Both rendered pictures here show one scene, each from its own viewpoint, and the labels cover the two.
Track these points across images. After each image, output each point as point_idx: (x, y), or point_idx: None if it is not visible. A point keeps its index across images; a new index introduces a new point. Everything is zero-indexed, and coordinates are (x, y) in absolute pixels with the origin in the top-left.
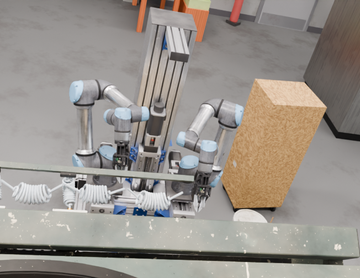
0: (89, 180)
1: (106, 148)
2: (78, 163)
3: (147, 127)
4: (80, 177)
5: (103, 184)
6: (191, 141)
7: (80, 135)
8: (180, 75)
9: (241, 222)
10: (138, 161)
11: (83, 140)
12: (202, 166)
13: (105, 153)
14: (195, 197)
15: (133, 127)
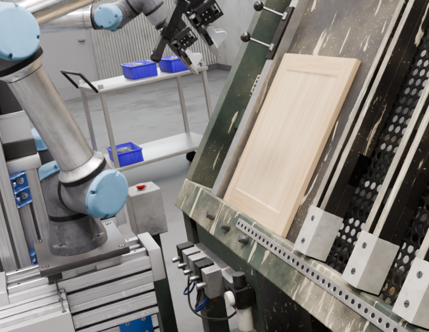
0: (93, 252)
1: (55, 163)
2: (122, 174)
3: (14, 99)
4: (57, 304)
5: (105, 228)
6: (118, 5)
7: (75, 126)
8: None
9: None
10: (40, 185)
11: (81, 132)
12: (166, 6)
13: None
14: (188, 55)
15: None
